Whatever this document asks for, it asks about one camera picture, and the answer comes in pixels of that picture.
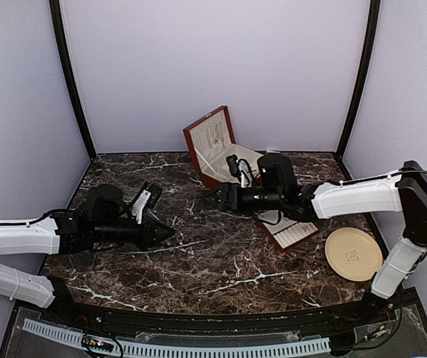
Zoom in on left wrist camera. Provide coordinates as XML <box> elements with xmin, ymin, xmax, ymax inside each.
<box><xmin>128</xmin><ymin>180</ymin><xmax>163</xmax><ymax>224</ymax></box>

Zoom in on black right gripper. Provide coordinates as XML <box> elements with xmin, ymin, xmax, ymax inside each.
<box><xmin>201</xmin><ymin>182</ymin><xmax>284</xmax><ymax>215</ymax></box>

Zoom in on white slotted cable duct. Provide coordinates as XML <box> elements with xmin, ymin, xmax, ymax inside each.
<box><xmin>22</xmin><ymin>318</ymin><xmax>331</xmax><ymax>357</ymax></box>

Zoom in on beige round plate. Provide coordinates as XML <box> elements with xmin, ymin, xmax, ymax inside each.
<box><xmin>325</xmin><ymin>227</ymin><xmax>384</xmax><ymax>282</ymax></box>

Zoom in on red jewelry tray insert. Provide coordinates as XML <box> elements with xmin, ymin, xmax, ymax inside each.
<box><xmin>255</xmin><ymin>210</ymin><xmax>319</xmax><ymax>253</ymax></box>

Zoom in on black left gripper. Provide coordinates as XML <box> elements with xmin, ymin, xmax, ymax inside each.
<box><xmin>93</xmin><ymin>216</ymin><xmax>175</xmax><ymax>253</ymax></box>

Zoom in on red wooden jewelry box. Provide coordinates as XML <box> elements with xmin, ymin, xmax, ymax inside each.
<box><xmin>183</xmin><ymin>106</ymin><xmax>263</xmax><ymax>189</ymax></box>

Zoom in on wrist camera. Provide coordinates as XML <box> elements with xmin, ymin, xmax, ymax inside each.
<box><xmin>128</xmin><ymin>180</ymin><xmax>163</xmax><ymax>224</ymax></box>
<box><xmin>226</xmin><ymin>154</ymin><xmax>255</xmax><ymax>188</ymax></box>

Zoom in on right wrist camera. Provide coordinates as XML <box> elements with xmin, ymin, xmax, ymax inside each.
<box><xmin>226</xmin><ymin>154</ymin><xmax>255</xmax><ymax>188</ymax></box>

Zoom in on left black frame post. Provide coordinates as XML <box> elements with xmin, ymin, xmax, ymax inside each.
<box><xmin>49</xmin><ymin>0</ymin><xmax>97</xmax><ymax>161</ymax></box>

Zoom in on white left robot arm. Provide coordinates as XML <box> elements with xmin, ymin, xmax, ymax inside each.
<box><xmin>0</xmin><ymin>183</ymin><xmax>175</xmax><ymax>325</ymax></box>

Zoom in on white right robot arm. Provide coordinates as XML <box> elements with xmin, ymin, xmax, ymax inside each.
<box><xmin>209</xmin><ymin>153</ymin><xmax>427</xmax><ymax>324</ymax></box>

